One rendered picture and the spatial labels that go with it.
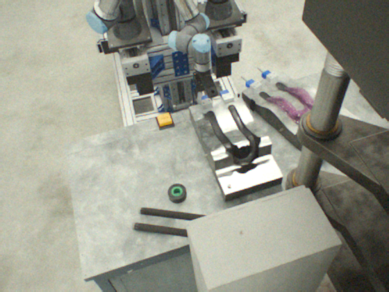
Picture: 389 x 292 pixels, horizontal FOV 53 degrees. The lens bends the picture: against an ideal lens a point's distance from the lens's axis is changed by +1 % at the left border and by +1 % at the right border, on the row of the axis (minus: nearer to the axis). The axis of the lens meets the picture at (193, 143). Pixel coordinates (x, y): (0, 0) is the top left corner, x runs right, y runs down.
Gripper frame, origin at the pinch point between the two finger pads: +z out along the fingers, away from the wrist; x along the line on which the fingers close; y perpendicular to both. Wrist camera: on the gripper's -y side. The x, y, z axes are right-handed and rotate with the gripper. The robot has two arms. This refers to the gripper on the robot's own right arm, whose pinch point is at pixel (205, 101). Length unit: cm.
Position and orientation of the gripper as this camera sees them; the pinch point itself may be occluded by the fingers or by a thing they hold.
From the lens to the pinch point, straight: 188.3
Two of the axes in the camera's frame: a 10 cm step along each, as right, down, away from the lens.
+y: -3.0, -7.4, 6.0
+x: -9.5, 2.8, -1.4
